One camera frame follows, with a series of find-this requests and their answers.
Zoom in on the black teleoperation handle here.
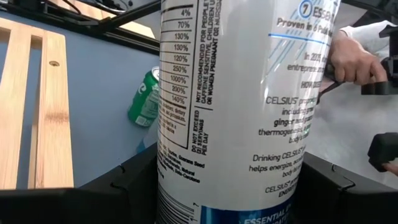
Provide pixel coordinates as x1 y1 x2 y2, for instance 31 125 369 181
360 24 398 96
368 132 398 174

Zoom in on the wooden slatted shelf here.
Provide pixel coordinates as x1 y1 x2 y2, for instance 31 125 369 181
0 17 75 190

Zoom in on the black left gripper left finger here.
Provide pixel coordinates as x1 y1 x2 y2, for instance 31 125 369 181
0 142 160 224

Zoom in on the person's hand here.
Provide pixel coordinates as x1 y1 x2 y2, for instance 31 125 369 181
325 30 388 86
382 162 398 177

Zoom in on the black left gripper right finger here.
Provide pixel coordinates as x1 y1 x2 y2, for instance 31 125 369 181
292 151 398 224

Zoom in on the white Celsius can black lid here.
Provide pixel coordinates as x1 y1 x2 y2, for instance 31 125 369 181
156 0 342 224

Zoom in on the person's forearm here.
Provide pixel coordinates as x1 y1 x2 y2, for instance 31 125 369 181
338 20 398 52

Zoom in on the green Sprite can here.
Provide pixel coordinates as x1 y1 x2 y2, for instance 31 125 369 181
127 65 161 128

